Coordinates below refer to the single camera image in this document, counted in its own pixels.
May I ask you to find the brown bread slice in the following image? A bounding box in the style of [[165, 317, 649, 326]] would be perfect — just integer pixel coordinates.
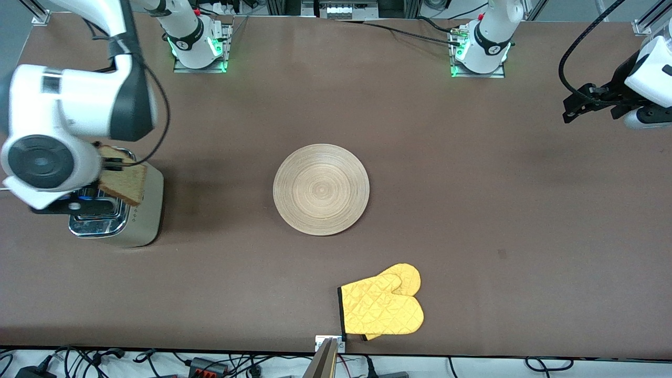
[[96, 145, 148, 207]]

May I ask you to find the round wooden plate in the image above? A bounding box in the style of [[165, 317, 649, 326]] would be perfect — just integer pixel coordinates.
[[272, 143, 371, 236]]

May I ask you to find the silver two-slot toaster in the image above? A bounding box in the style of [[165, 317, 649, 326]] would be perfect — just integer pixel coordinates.
[[68, 150, 165, 248]]

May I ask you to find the black power adapter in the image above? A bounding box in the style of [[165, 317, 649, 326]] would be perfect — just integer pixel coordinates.
[[15, 365, 57, 378]]

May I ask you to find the black box with red connectors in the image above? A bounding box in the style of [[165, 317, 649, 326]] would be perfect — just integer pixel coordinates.
[[188, 357, 230, 378]]

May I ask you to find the yellow quilted oven mitt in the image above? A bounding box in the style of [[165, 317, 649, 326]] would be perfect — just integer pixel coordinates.
[[361, 263, 422, 342], [337, 273, 425, 337]]

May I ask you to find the grey electronics box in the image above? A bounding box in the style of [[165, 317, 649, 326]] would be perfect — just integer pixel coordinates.
[[315, 0, 380, 20]]

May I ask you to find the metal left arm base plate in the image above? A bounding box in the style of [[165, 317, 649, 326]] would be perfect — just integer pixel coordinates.
[[449, 25, 507, 79]]

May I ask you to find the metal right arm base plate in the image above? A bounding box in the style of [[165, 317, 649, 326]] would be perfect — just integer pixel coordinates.
[[173, 21, 230, 74]]

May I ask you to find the thick black table cable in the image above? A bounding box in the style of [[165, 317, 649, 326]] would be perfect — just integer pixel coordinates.
[[417, 16, 464, 35]]

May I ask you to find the thin black table cable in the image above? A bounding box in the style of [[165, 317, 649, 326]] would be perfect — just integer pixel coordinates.
[[336, 19, 463, 46]]

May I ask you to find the black looped floor cable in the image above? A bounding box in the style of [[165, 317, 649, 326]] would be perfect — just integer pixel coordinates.
[[525, 356, 574, 372]]

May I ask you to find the metal table edge bracket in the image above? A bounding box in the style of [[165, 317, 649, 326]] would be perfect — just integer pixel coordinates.
[[315, 335, 347, 354]]

